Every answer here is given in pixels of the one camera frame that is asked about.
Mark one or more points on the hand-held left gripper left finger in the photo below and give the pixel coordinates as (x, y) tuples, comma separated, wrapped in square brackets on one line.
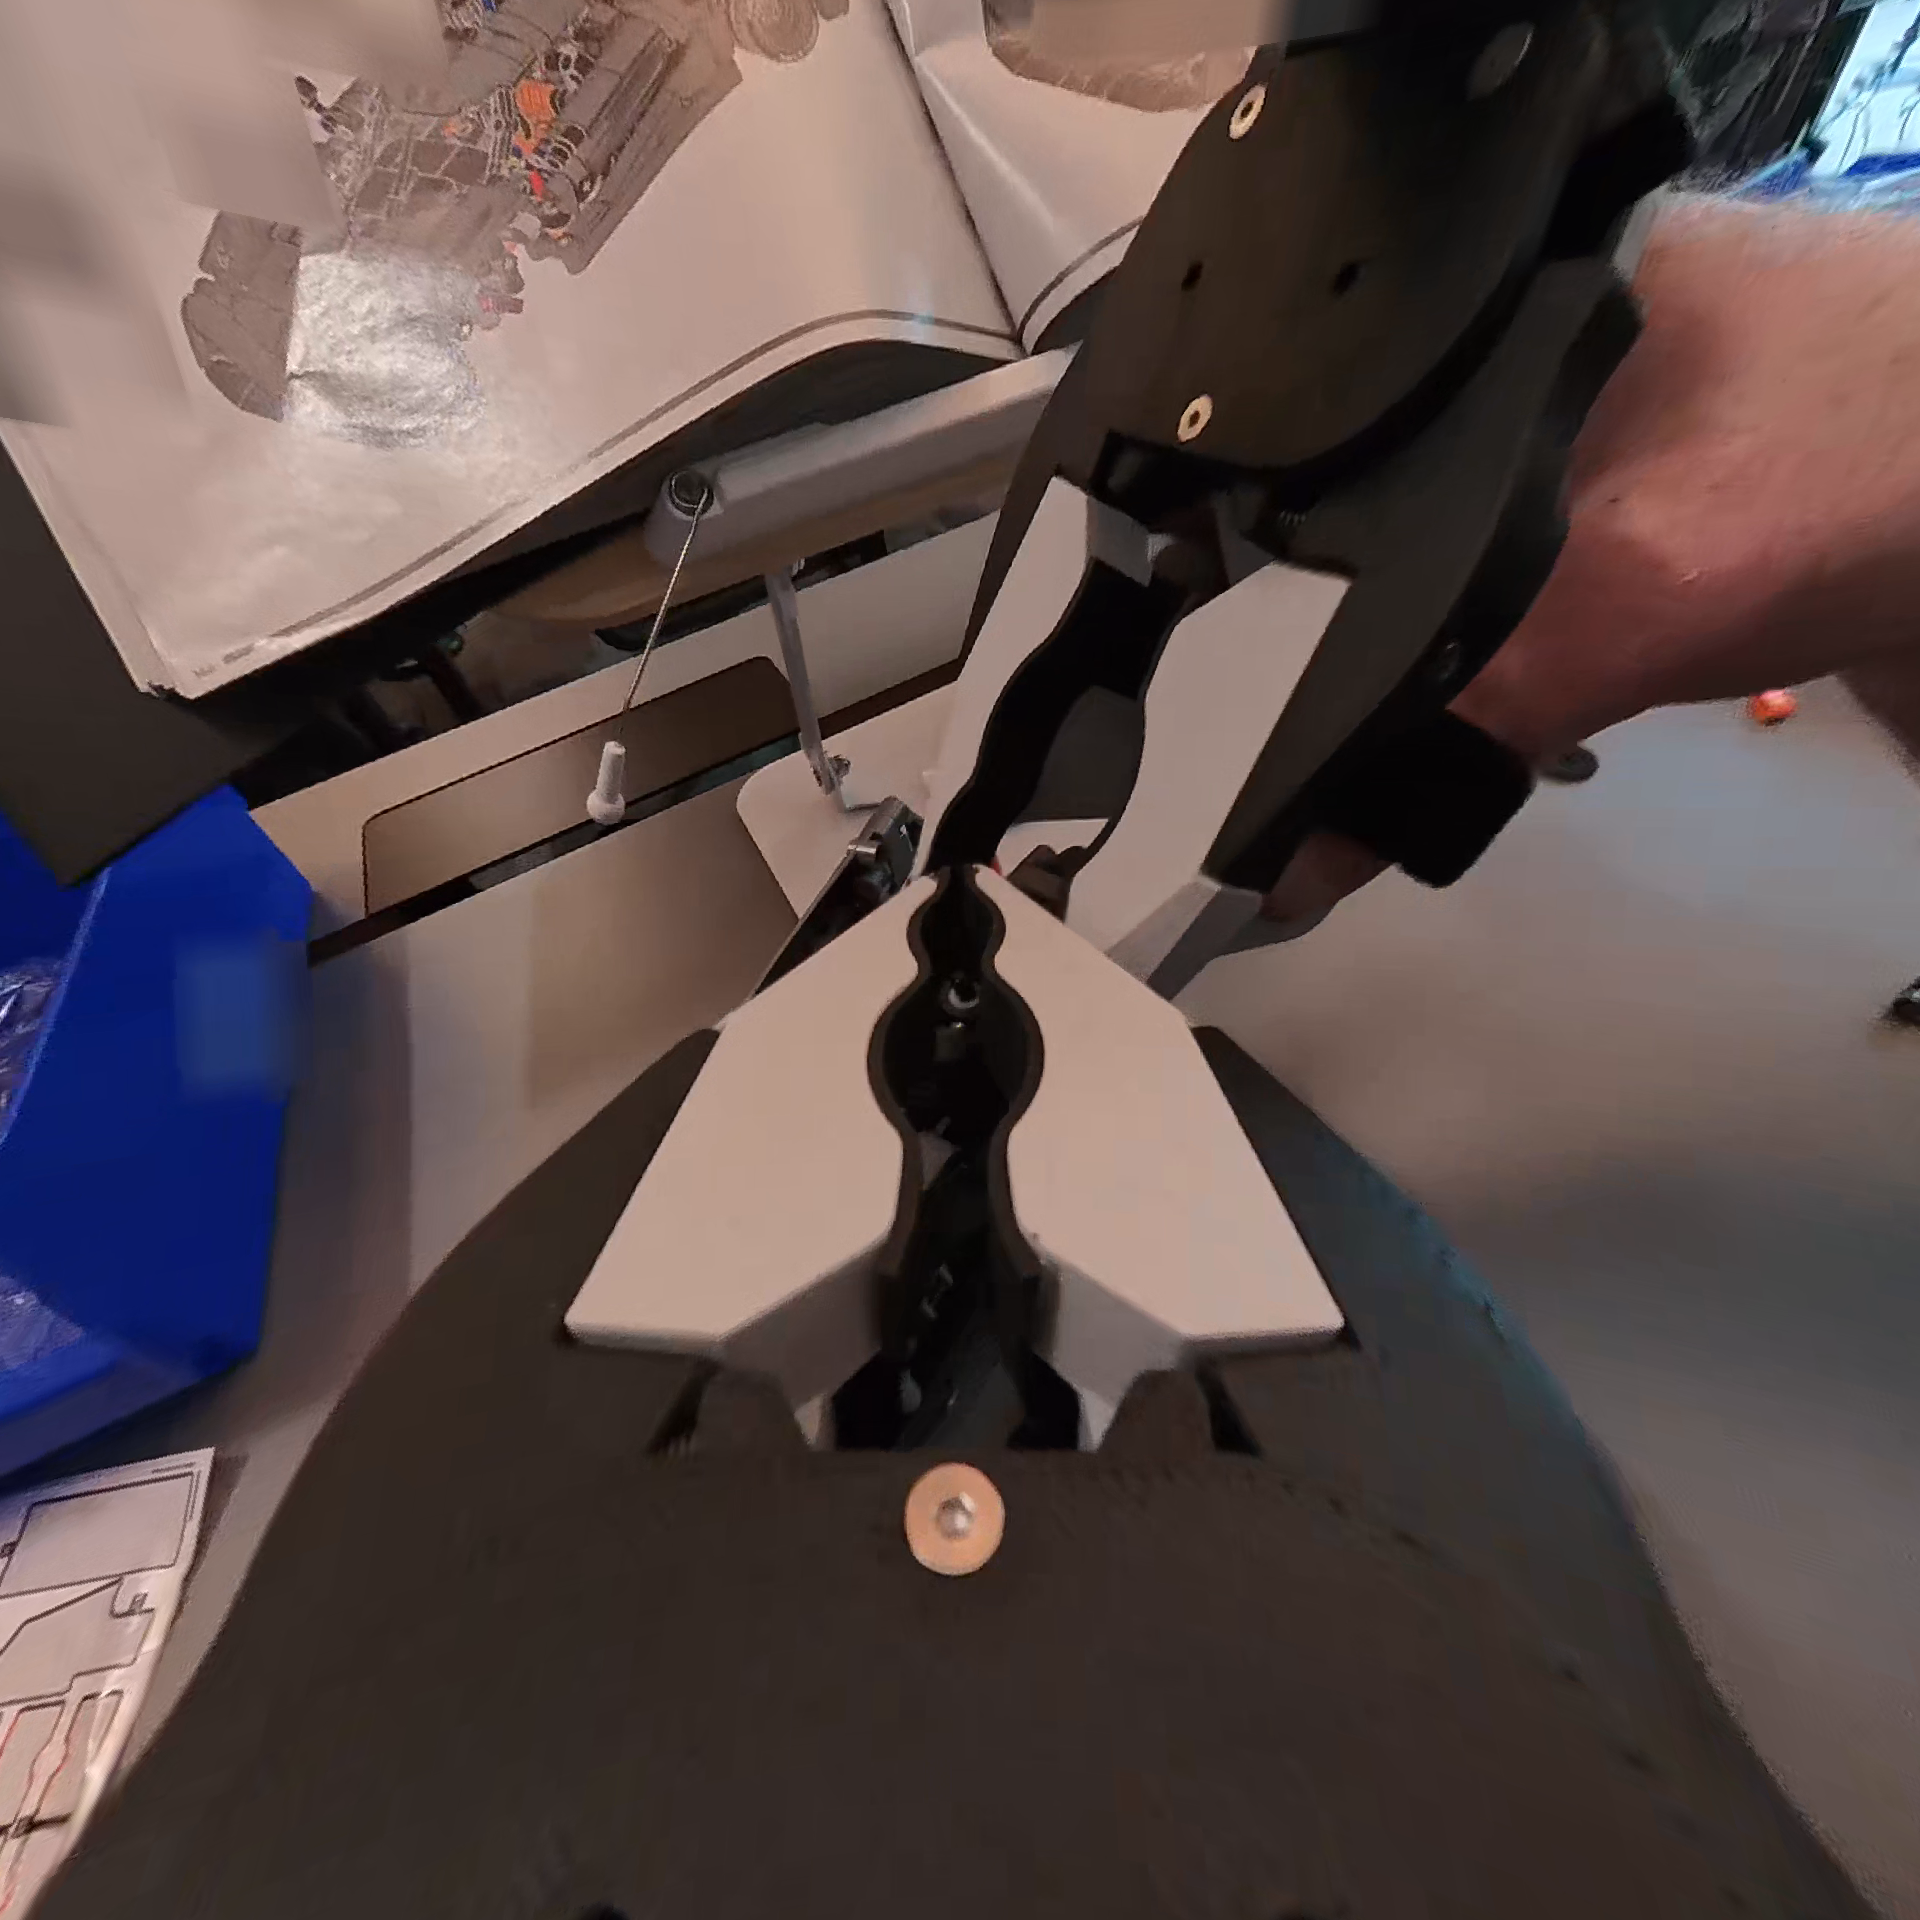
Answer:
[(734, 1202)]

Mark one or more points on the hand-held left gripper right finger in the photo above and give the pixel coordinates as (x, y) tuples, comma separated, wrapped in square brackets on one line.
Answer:
[(1185, 1202)]

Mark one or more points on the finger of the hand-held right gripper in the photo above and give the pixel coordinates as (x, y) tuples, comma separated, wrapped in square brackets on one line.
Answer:
[(1231, 706), (1020, 706)]

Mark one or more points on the small orange lego piece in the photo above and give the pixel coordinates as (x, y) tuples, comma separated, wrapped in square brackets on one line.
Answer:
[(1774, 706)]

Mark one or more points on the person's right hand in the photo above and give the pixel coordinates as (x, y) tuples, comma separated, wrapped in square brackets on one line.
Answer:
[(1756, 481)]

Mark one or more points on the white book stand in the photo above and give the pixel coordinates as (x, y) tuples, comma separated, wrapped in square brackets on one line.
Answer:
[(840, 481)]

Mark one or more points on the open instruction book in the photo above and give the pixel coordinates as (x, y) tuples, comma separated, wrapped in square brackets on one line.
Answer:
[(600, 301)]

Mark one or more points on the blue plastic bin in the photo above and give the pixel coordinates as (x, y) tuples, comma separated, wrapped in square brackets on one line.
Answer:
[(150, 1202)]

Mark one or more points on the white sticker sheet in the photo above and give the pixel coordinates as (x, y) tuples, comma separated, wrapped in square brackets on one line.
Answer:
[(89, 1575)]

